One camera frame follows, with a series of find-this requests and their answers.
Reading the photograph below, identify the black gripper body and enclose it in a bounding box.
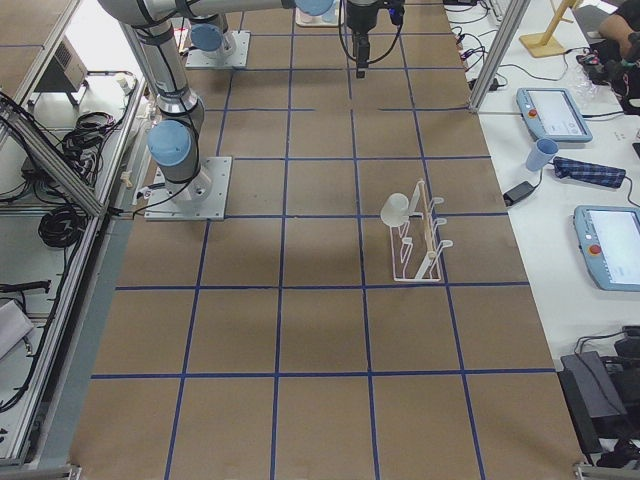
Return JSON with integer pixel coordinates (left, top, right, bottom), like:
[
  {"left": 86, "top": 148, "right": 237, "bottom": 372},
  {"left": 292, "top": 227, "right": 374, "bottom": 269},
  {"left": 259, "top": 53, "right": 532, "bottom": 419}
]
[{"left": 346, "top": 0, "right": 381, "bottom": 34}]

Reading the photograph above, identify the white plastic cup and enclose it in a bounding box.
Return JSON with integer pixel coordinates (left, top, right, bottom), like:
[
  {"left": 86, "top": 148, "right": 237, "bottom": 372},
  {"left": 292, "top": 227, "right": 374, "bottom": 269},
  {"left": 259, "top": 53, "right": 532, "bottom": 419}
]
[{"left": 380, "top": 193, "right": 409, "bottom": 228}]

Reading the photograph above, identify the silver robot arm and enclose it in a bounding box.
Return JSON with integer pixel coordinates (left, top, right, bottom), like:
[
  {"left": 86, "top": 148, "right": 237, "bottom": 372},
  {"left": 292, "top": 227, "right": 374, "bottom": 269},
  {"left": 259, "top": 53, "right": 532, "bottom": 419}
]
[
  {"left": 183, "top": 1, "right": 404, "bottom": 79},
  {"left": 100, "top": 1, "right": 333, "bottom": 220}
]

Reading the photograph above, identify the blue cup on desk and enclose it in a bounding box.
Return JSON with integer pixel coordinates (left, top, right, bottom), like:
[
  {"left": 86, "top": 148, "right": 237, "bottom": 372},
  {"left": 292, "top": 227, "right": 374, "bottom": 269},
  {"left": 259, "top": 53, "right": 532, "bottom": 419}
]
[{"left": 525, "top": 138, "right": 559, "bottom": 172}]

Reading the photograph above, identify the cream plastic tray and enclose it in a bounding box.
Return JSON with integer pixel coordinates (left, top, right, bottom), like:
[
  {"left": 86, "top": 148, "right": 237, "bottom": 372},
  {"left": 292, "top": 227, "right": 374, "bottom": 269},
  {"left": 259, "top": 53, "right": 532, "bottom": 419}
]
[{"left": 295, "top": 4, "right": 345, "bottom": 28}]

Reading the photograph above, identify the wooden stand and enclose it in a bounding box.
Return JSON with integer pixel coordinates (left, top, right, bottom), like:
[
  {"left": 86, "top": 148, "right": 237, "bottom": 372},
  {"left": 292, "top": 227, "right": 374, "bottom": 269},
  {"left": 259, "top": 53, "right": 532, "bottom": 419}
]
[{"left": 519, "top": 0, "right": 575, "bottom": 58}]

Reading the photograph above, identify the upper teach pendant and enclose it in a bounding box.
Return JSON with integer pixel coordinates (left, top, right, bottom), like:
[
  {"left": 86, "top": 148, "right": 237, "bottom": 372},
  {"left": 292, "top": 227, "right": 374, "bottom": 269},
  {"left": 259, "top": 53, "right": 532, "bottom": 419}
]
[{"left": 516, "top": 88, "right": 593, "bottom": 143}]

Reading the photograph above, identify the teach pendant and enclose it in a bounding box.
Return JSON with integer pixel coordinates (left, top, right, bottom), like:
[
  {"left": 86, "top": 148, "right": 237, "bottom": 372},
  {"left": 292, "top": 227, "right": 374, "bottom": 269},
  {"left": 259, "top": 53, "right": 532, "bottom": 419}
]
[
  {"left": 573, "top": 205, "right": 639, "bottom": 292},
  {"left": 516, "top": 88, "right": 593, "bottom": 143}
]

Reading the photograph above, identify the black power adapter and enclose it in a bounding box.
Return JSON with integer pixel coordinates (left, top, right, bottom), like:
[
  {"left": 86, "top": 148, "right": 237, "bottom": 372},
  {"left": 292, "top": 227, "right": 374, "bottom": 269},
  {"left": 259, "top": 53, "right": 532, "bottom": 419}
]
[{"left": 503, "top": 181, "right": 536, "bottom": 207}]

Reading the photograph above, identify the blue plaid cloth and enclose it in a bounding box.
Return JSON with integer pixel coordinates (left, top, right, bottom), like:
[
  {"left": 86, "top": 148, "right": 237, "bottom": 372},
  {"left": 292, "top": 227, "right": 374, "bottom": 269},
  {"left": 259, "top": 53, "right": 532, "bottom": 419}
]
[{"left": 552, "top": 156, "right": 626, "bottom": 189}]

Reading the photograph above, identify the lower teach pendant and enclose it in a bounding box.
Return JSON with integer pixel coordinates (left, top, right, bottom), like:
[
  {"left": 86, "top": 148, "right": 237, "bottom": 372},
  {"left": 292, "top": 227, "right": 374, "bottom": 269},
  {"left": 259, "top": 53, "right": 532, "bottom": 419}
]
[{"left": 573, "top": 205, "right": 639, "bottom": 292}]

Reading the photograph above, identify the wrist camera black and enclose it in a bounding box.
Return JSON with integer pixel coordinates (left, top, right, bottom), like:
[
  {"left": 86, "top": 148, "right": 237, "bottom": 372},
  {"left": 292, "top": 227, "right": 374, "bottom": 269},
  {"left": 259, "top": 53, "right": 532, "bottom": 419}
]
[{"left": 384, "top": 0, "right": 405, "bottom": 28}]

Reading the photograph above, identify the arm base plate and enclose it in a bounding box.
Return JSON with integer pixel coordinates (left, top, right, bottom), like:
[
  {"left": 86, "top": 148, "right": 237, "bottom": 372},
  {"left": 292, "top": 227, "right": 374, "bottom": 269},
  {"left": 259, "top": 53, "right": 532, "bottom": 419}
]
[
  {"left": 186, "top": 25, "right": 250, "bottom": 70},
  {"left": 143, "top": 157, "right": 232, "bottom": 221}
]

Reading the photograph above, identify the aluminium frame post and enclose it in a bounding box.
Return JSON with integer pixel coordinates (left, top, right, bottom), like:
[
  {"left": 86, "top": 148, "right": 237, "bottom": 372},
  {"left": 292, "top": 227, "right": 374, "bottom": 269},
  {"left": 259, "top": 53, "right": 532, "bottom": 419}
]
[{"left": 468, "top": 0, "right": 530, "bottom": 113}]

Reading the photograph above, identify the white wire cup rack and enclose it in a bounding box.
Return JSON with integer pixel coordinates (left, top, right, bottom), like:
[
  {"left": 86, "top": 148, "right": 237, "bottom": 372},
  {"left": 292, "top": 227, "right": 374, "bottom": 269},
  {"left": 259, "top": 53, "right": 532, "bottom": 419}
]
[{"left": 384, "top": 179, "right": 454, "bottom": 283}]

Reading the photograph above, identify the black cable bundle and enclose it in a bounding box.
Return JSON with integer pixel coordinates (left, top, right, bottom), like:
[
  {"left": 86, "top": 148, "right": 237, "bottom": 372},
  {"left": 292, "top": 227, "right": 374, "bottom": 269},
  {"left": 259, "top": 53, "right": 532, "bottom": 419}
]
[{"left": 38, "top": 204, "right": 86, "bottom": 249}]

